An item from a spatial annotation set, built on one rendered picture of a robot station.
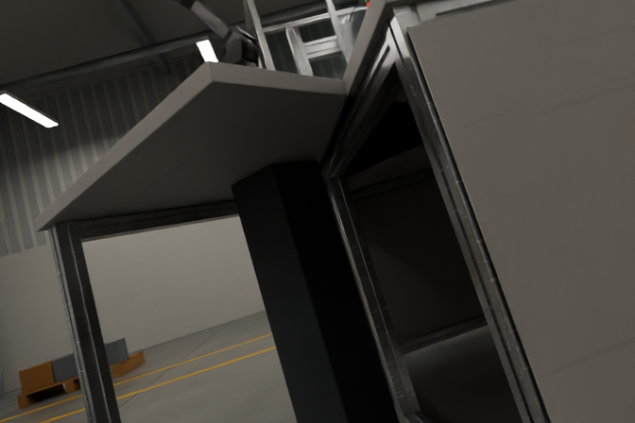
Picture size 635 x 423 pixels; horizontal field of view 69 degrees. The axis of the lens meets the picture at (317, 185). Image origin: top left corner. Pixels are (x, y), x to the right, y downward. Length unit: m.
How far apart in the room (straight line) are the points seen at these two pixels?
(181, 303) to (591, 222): 9.22
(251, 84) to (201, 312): 8.97
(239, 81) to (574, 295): 0.44
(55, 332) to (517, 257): 10.18
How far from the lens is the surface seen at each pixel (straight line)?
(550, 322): 0.52
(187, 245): 9.55
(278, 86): 0.65
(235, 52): 1.21
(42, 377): 6.71
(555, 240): 0.52
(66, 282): 1.10
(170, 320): 9.66
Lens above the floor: 0.59
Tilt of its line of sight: 9 degrees up
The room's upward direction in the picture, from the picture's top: 17 degrees counter-clockwise
